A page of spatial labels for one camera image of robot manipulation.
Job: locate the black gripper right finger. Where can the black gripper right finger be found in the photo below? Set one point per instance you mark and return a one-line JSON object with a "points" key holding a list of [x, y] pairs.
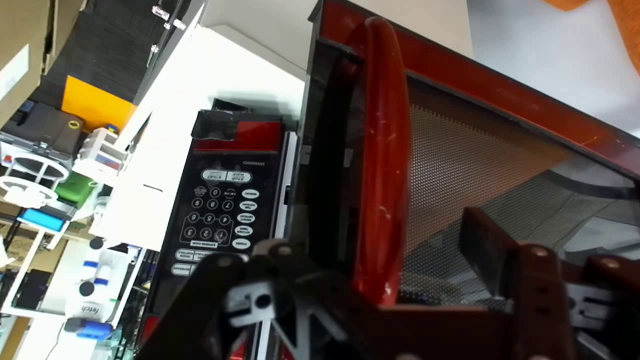
{"points": [[490, 251]]}

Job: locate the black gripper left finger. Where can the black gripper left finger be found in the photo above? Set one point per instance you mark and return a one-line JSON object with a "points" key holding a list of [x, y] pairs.
{"points": [[200, 301]]}

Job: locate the black and red microwave body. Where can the black and red microwave body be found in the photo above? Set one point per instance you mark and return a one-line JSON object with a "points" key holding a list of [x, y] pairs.
{"points": [[221, 206]]}

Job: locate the green object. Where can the green object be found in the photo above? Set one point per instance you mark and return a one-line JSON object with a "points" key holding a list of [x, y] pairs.
{"points": [[74, 189]]}

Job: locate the small white drawer box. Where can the small white drawer box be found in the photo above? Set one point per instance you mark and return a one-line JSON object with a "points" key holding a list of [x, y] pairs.
{"points": [[100, 155]]}

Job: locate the blue object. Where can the blue object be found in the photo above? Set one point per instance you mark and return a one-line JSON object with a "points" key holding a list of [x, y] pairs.
{"points": [[40, 221]]}

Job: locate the white rounded side box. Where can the white rounded side box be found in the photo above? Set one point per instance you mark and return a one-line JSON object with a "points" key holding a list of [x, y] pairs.
{"points": [[533, 46]]}

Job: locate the yellow block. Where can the yellow block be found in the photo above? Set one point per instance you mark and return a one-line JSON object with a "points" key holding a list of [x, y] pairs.
{"points": [[96, 102]]}

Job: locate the black box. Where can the black box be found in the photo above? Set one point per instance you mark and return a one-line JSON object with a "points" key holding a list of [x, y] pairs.
{"points": [[43, 130]]}

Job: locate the brown cardboard box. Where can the brown cardboard box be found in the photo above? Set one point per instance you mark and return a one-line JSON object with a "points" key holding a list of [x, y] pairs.
{"points": [[21, 46]]}

